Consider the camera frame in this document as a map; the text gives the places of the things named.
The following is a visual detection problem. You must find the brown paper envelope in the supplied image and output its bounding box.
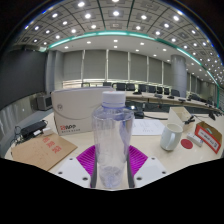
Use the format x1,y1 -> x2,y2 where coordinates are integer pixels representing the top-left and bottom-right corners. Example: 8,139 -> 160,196
10,132 -> 79,172

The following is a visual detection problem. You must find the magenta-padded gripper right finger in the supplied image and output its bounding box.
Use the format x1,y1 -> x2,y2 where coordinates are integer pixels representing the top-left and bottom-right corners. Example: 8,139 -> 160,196
127,144 -> 168,189

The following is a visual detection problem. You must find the row of black office chairs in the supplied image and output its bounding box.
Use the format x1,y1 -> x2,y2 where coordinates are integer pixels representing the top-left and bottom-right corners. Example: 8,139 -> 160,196
101,81 -> 183,98

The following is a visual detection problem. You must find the brown cardboard box red label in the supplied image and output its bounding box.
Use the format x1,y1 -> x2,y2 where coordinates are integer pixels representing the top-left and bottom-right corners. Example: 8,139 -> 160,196
194,121 -> 223,155

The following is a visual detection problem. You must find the white ceramic mug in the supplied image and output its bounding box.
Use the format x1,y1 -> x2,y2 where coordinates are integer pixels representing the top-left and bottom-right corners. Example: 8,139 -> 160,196
159,122 -> 184,152

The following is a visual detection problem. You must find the black marker pen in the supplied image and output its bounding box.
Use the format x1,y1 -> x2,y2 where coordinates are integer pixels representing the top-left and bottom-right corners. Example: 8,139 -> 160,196
184,115 -> 196,125

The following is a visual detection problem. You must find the long curved conference desk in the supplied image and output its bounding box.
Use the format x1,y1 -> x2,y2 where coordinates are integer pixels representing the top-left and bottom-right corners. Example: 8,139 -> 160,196
124,90 -> 223,114

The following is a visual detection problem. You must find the clear plastic water bottle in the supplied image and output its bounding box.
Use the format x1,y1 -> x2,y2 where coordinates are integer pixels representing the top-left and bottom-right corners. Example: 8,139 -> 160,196
91,90 -> 135,190

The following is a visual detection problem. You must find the white remote control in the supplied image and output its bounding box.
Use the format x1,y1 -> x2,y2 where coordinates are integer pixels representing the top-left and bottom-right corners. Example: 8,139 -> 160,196
186,132 -> 204,148

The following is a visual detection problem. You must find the white divided organizer box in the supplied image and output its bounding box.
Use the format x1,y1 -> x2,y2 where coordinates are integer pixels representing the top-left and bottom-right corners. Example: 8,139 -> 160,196
167,106 -> 196,134

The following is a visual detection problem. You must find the group of ceiling lights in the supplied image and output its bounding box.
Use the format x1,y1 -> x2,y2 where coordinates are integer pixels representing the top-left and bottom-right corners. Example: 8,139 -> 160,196
21,0 -> 224,88

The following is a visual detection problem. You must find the black power adapter brick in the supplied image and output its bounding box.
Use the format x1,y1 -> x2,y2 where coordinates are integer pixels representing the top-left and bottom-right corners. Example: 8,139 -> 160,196
19,120 -> 48,138

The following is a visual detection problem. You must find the small white power adapter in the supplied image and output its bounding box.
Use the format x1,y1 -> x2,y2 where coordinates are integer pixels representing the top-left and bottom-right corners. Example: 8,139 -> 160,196
42,126 -> 54,137

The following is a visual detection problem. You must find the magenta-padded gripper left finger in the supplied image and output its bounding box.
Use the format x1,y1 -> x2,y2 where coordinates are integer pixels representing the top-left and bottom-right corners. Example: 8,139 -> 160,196
54,144 -> 99,189

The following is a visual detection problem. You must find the flat round red coaster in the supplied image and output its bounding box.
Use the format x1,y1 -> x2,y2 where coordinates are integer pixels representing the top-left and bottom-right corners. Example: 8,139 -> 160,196
180,138 -> 195,150

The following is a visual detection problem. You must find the large white cardboard box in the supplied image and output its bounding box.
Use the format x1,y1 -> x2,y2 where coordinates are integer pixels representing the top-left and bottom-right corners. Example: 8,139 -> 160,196
50,86 -> 116,136

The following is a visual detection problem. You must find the white printed paper sheet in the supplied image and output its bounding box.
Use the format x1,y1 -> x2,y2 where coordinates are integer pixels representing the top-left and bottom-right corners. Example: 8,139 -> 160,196
131,118 -> 166,137

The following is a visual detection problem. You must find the grey box monitor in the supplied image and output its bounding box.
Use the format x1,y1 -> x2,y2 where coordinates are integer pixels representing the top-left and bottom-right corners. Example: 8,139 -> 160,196
35,94 -> 54,112

